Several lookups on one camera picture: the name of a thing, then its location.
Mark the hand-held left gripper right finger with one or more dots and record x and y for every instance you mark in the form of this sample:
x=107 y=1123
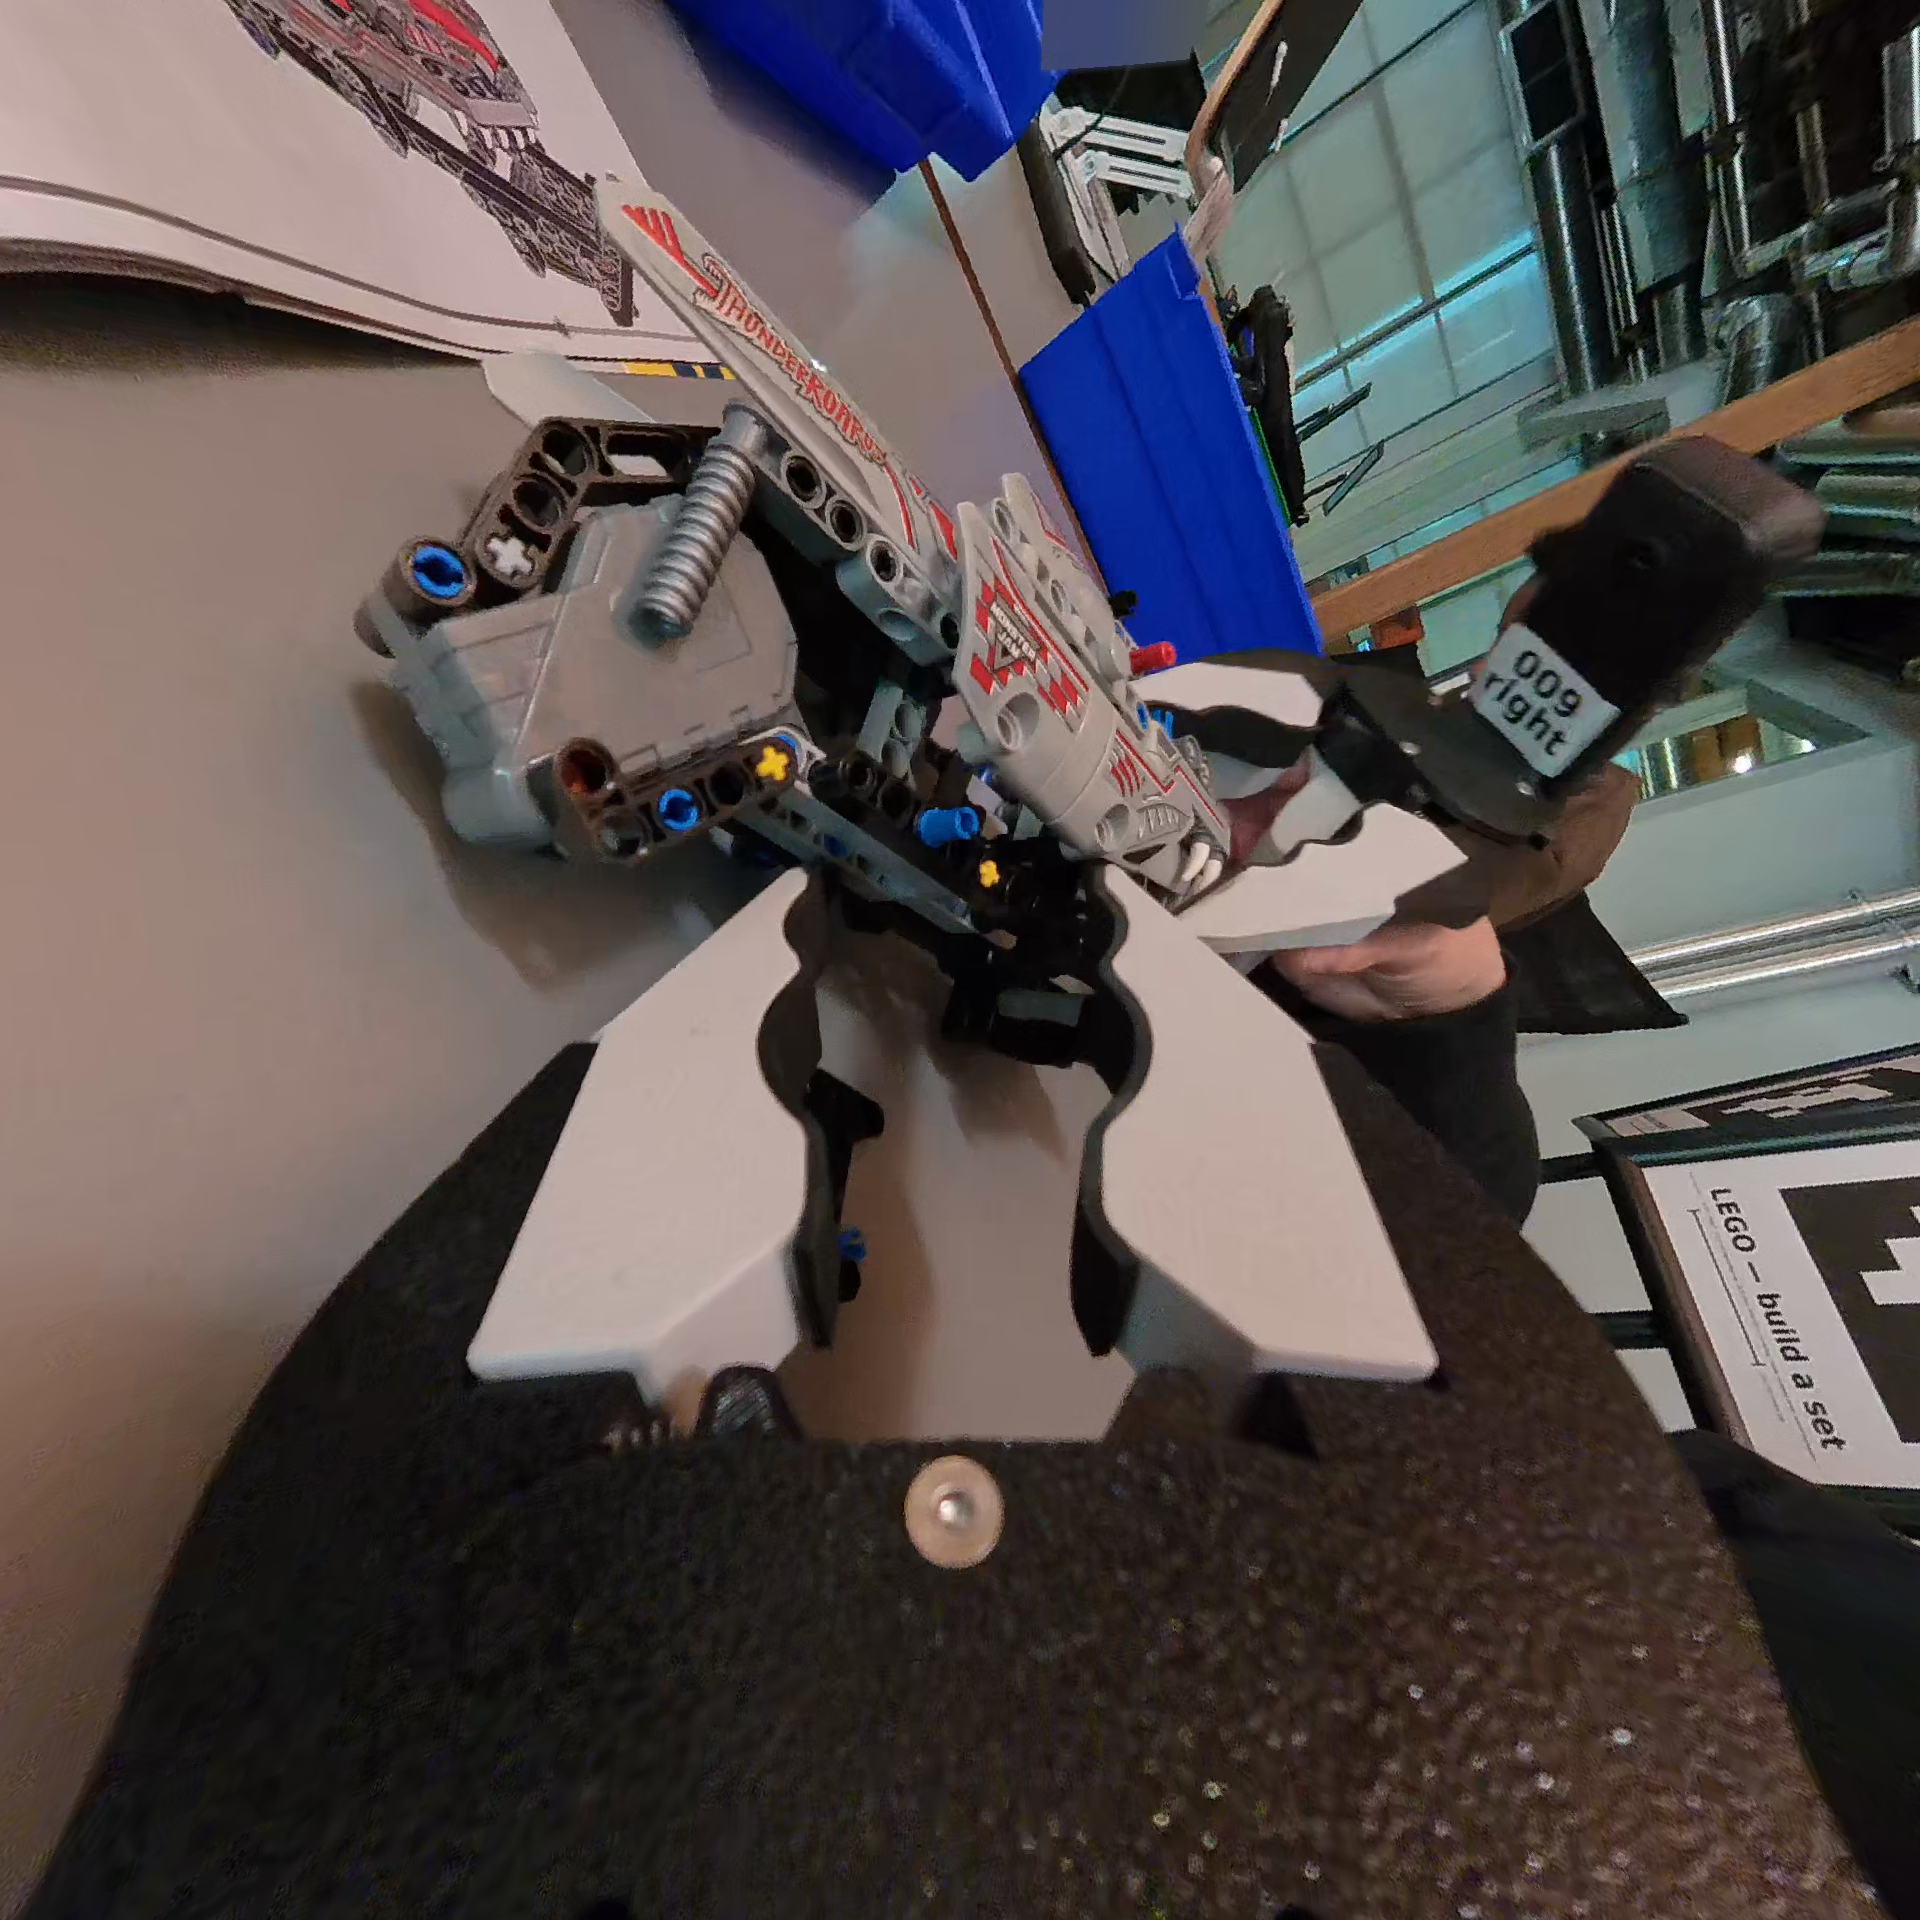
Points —
x=1260 y=1200

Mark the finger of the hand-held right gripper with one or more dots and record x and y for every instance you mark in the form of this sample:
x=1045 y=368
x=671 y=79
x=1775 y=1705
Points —
x=1349 y=886
x=1245 y=681

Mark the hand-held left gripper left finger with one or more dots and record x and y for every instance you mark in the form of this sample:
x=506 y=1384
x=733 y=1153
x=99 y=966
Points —
x=645 y=1200

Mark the grey red brick model car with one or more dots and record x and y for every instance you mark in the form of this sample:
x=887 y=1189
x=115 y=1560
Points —
x=645 y=676

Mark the person's right forearm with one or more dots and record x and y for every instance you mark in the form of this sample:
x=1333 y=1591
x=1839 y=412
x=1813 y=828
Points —
x=1454 y=1096

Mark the grey desk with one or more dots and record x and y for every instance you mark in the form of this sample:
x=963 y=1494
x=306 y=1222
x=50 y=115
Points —
x=182 y=751

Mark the person's right hand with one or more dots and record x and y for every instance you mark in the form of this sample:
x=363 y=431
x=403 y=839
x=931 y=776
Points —
x=1411 y=974

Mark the blue plastic bin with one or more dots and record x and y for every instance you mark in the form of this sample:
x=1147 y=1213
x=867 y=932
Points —
x=902 y=76
x=1156 y=451

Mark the black equipment pile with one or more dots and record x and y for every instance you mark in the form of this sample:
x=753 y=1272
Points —
x=1267 y=347

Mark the grey metal pipes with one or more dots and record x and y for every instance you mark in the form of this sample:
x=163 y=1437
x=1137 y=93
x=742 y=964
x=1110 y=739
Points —
x=1770 y=945

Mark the silver ventilation ducts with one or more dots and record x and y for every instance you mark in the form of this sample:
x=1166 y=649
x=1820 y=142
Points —
x=1725 y=149

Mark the black framed printed sign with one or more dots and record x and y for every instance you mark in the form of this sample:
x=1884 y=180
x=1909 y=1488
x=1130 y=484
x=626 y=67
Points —
x=1740 y=1305

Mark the white metal stand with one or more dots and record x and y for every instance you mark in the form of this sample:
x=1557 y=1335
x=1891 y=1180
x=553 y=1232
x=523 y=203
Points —
x=1125 y=149

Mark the dark board wooden edge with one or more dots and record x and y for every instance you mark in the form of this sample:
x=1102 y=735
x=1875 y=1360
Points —
x=1276 y=76

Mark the open instruction booklet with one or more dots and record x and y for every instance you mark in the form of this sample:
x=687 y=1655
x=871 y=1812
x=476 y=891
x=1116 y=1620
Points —
x=301 y=181

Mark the wooden post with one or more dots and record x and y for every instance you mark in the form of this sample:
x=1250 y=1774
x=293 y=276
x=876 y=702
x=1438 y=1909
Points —
x=1652 y=464

